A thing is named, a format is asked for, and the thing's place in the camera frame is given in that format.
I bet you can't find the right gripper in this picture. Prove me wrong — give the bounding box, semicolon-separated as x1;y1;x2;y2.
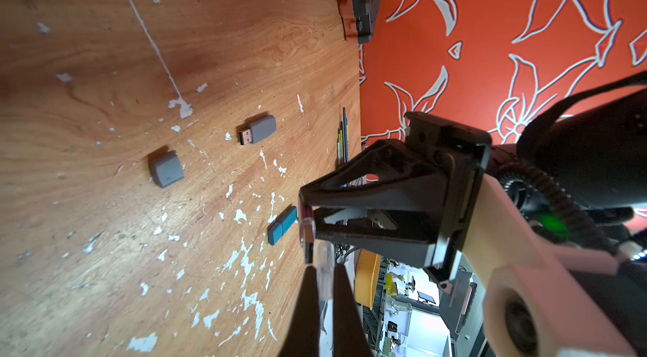
299;112;492;284

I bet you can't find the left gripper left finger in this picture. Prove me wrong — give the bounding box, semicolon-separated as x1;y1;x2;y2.
278;265;320;357

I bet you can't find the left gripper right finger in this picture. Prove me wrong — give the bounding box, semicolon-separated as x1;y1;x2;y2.
333;264;372;357

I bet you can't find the clear usb cap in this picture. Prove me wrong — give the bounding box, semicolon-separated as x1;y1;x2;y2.
314;240;336;302

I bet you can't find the teal usb drive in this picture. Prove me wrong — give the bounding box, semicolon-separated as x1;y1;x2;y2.
267;205;298;246

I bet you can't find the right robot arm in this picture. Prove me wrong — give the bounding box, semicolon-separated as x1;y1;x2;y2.
281;72;646;356

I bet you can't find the grey usb drive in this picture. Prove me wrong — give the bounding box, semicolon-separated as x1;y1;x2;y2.
238;114;277;146

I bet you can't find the grey usb cap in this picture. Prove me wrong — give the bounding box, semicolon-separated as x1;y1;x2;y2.
148;151;185;188

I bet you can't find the pencils bundle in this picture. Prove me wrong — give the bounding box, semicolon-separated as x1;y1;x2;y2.
337;108;350;167

